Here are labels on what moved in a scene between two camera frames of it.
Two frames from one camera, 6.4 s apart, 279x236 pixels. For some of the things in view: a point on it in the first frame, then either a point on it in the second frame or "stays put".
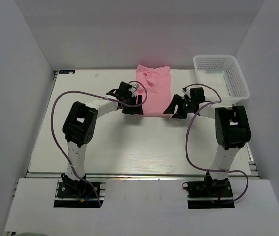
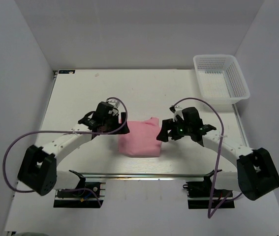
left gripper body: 131,109 → 113,123
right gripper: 176,100 → 167,125
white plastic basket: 222,72 stays put
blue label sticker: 68,72 stays put
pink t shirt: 154,85 → 142,140
